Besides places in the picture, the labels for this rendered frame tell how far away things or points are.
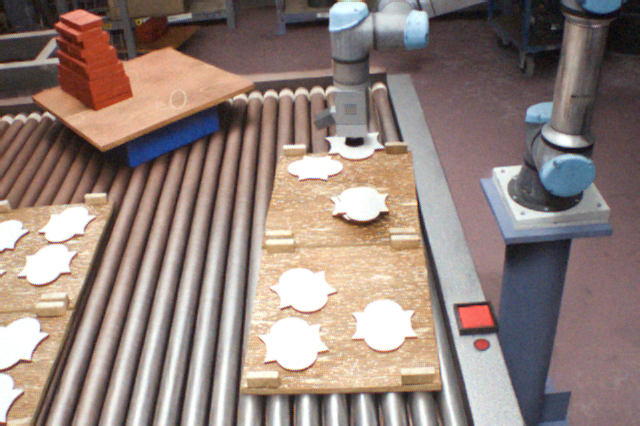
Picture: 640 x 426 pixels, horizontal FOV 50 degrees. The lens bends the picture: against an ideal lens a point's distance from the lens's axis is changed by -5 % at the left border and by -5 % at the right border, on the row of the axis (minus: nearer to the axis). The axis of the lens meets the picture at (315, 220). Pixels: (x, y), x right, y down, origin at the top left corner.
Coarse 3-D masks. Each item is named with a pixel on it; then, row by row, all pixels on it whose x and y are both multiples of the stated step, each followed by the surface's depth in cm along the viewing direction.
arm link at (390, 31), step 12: (384, 12) 138; (396, 12) 138; (408, 12) 137; (420, 12) 137; (372, 24) 136; (384, 24) 136; (396, 24) 136; (408, 24) 136; (420, 24) 136; (384, 36) 137; (396, 36) 136; (408, 36) 136; (420, 36) 136; (384, 48) 139; (396, 48) 139; (408, 48) 139; (420, 48) 139
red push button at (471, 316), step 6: (468, 306) 139; (474, 306) 138; (480, 306) 138; (486, 306) 138; (462, 312) 137; (468, 312) 137; (474, 312) 137; (480, 312) 137; (486, 312) 137; (462, 318) 136; (468, 318) 136; (474, 318) 136; (480, 318) 135; (486, 318) 135; (462, 324) 135; (468, 324) 134; (474, 324) 134; (480, 324) 134; (486, 324) 134; (492, 324) 134
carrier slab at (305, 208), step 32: (288, 160) 189; (384, 160) 186; (288, 192) 176; (320, 192) 175; (384, 192) 173; (288, 224) 165; (320, 224) 164; (352, 224) 163; (384, 224) 162; (416, 224) 161
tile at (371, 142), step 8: (336, 136) 157; (368, 136) 156; (376, 136) 156; (336, 144) 154; (344, 144) 154; (368, 144) 153; (376, 144) 153; (336, 152) 151; (344, 152) 151; (352, 152) 151; (360, 152) 150; (368, 152) 150; (352, 160) 149; (360, 160) 149
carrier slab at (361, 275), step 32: (288, 256) 155; (320, 256) 154; (352, 256) 153; (384, 256) 153; (416, 256) 152; (352, 288) 145; (384, 288) 144; (416, 288) 143; (256, 320) 139; (320, 320) 137; (352, 320) 137; (416, 320) 135; (256, 352) 131; (352, 352) 130; (416, 352) 128; (288, 384) 124; (320, 384) 124; (352, 384) 123; (384, 384) 123; (416, 384) 122
